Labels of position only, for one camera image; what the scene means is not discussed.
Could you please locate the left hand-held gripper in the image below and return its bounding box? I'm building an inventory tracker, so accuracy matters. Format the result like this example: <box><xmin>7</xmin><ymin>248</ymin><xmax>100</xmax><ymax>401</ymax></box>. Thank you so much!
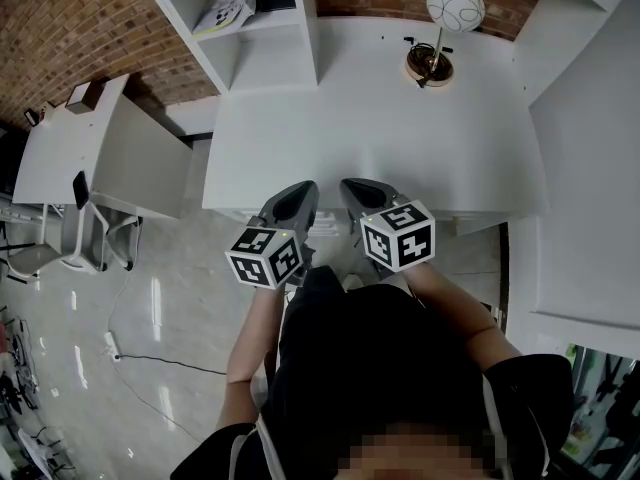
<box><xmin>224</xmin><ymin>180</ymin><xmax>321</xmax><ymax>290</ymax></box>

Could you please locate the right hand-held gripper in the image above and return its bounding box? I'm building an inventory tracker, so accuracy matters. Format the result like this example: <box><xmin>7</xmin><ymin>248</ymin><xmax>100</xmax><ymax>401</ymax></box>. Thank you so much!
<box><xmin>339</xmin><ymin>176</ymin><xmax>436</xmax><ymax>280</ymax></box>

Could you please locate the white shelf unit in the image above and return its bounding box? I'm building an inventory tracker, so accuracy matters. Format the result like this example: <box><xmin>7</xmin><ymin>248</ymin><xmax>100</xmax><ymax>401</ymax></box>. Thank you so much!
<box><xmin>137</xmin><ymin>0</ymin><xmax>321</xmax><ymax>95</ymax></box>

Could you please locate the yellow and white book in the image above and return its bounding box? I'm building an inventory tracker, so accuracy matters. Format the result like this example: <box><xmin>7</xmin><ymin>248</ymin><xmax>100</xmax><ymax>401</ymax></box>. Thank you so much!
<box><xmin>192</xmin><ymin>0</ymin><xmax>257</xmax><ymax>37</ymax></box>

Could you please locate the person's left forearm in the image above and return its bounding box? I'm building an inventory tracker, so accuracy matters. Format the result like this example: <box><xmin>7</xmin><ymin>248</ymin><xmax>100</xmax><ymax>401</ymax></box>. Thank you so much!
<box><xmin>227</xmin><ymin>287</ymin><xmax>289</xmax><ymax>384</ymax></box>

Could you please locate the person's right forearm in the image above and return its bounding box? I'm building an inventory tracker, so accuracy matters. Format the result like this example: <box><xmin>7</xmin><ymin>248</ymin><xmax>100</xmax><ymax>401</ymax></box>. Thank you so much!
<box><xmin>402</xmin><ymin>262</ymin><xmax>501</xmax><ymax>357</ymax></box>

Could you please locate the white desk with drawers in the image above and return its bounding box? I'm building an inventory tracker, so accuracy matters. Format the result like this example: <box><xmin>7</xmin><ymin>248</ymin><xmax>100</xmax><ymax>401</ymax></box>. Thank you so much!
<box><xmin>137</xmin><ymin>0</ymin><xmax>626</xmax><ymax>242</ymax></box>

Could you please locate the black floor edge strip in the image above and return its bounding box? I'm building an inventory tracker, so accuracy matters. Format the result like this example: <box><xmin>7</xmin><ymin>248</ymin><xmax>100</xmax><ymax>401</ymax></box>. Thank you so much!
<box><xmin>497</xmin><ymin>221</ymin><xmax>510</xmax><ymax>334</ymax></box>

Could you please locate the person's black shirt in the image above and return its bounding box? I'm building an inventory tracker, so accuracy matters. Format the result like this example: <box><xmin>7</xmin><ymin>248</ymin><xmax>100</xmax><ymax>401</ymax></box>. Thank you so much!
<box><xmin>169</xmin><ymin>265</ymin><xmax>576</xmax><ymax>480</ymax></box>

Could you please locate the black phone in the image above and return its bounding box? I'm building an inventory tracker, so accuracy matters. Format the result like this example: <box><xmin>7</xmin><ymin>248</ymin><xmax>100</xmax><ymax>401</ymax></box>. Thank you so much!
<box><xmin>72</xmin><ymin>170</ymin><xmax>91</xmax><ymax>212</ymax></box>

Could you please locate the gold lamp with white shade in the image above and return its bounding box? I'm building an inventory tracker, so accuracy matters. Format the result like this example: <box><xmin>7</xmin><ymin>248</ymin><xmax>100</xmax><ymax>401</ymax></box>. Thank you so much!
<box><xmin>403</xmin><ymin>0</ymin><xmax>487</xmax><ymax>89</ymax></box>

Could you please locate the brown and white box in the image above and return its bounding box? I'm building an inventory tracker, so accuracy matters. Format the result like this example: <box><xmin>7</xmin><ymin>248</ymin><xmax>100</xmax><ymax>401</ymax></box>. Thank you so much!
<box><xmin>64</xmin><ymin>80</ymin><xmax>109</xmax><ymax>115</ymax></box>

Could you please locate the plain white side table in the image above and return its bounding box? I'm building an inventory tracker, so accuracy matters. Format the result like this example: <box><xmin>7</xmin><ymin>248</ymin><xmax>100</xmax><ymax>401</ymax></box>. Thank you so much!
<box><xmin>10</xmin><ymin>72</ymin><xmax>194</xmax><ymax>221</ymax></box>

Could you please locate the person's face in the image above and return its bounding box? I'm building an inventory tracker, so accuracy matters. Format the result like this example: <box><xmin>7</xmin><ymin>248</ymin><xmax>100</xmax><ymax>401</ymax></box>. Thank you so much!
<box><xmin>349</xmin><ymin>420</ymin><xmax>506</xmax><ymax>480</ymax></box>

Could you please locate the white office chair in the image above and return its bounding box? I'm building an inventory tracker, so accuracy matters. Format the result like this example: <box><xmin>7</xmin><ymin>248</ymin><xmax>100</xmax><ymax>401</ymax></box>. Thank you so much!
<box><xmin>0</xmin><ymin>200</ymin><xmax>144</xmax><ymax>282</ymax></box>

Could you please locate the black framed glass door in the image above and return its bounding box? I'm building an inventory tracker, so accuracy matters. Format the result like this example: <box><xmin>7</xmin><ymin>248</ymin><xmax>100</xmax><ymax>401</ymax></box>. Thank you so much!
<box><xmin>559</xmin><ymin>342</ymin><xmax>640</xmax><ymax>480</ymax></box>

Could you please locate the black lamp cable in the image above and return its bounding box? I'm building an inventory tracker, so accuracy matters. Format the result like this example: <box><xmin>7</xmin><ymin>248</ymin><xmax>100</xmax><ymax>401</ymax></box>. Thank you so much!
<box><xmin>407</xmin><ymin>41</ymin><xmax>454</xmax><ymax>90</ymax></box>

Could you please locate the black floor cable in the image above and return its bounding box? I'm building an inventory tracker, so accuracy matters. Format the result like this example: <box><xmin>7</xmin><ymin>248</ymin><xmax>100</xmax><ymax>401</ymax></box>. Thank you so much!
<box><xmin>116</xmin><ymin>351</ymin><xmax>229</xmax><ymax>377</ymax></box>

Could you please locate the white shoulder strap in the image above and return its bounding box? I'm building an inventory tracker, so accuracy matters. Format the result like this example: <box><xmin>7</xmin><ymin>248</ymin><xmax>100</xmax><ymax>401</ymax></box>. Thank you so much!
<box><xmin>229</xmin><ymin>415</ymin><xmax>289</xmax><ymax>480</ymax></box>
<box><xmin>480</xmin><ymin>375</ymin><xmax>514</xmax><ymax>480</ymax></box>

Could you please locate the pile of black cables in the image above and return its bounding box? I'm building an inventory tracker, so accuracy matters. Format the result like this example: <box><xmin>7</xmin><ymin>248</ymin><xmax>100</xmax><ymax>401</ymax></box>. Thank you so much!
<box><xmin>0</xmin><ymin>307</ymin><xmax>41</xmax><ymax>419</ymax></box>

